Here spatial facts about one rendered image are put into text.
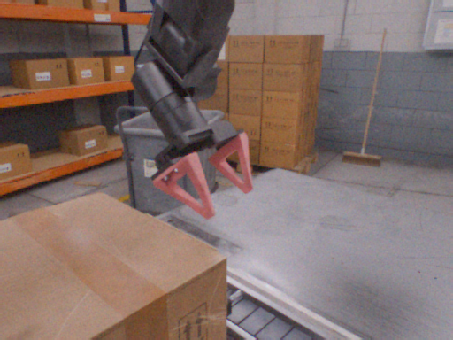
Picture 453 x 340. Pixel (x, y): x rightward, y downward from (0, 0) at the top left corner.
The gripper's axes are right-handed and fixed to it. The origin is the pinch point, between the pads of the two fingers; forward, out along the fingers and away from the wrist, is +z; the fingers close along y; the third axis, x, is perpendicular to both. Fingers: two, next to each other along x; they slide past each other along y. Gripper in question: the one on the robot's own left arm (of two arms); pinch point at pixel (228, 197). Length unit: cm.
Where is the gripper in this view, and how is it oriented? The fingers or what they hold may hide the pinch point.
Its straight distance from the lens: 47.9
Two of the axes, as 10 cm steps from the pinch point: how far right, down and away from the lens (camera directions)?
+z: 5.3, 8.5, -0.6
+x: -6.6, 4.5, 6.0
